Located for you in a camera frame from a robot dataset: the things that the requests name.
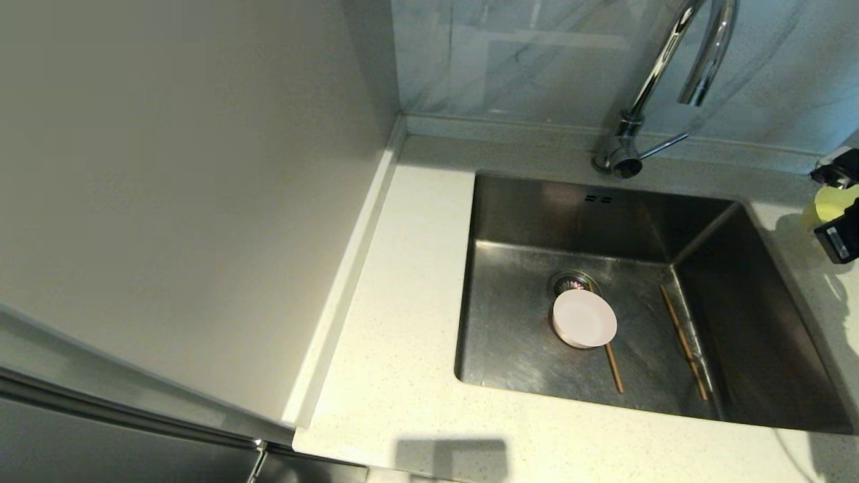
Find chrome cabinet handle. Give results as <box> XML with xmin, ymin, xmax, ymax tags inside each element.
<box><xmin>247</xmin><ymin>439</ymin><xmax>269</xmax><ymax>483</ymax></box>

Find chrome gooseneck faucet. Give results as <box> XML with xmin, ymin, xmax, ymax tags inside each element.
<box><xmin>591</xmin><ymin>0</ymin><xmax>740</xmax><ymax>180</ymax></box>

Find chrome door trim strip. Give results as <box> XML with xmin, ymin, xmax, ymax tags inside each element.
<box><xmin>0</xmin><ymin>362</ymin><xmax>266</xmax><ymax>451</ymax></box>

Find grey tall cabinet door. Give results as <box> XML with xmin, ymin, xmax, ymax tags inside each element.
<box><xmin>0</xmin><ymin>295</ymin><xmax>296</xmax><ymax>483</ymax></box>

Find grey base cabinet front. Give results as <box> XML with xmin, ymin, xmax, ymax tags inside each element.
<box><xmin>258</xmin><ymin>446</ymin><xmax>370</xmax><ymax>483</ymax></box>

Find yellow plastic bowl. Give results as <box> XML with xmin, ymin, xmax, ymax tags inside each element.
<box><xmin>802</xmin><ymin>184</ymin><xmax>859</xmax><ymax>232</ymax></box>

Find beige tall cabinet side panel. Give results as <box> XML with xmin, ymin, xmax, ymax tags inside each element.
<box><xmin>0</xmin><ymin>0</ymin><xmax>403</xmax><ymax>430</ymax></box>

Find pink plastic bowl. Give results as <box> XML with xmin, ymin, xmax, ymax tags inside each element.
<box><xmin>552</xmin><ymin>288</ymin><xmax>618</xmax><ymax>350</ymax></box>

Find round metal drain strainer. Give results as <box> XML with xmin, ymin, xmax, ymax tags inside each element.
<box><xmin>547</xmin><ymin>270</ymin><xmax>599</xmax><ymax>299</ymax></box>

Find stainless steel sink basin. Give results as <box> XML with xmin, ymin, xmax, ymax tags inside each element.
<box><xmin>455</xmin><ymin>171</ymin><xmax>858</xmax><ymax>435</ymax></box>

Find wooden chopstick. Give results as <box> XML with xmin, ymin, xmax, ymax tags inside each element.
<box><xmin>604</xmin><ymin>343</ymin><xmax>625</xmax><ymax>395</ymax></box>
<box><xmin>659</xmin><ymin>284</ymin><xmax>710</xmax><ymax>403</ymax></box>

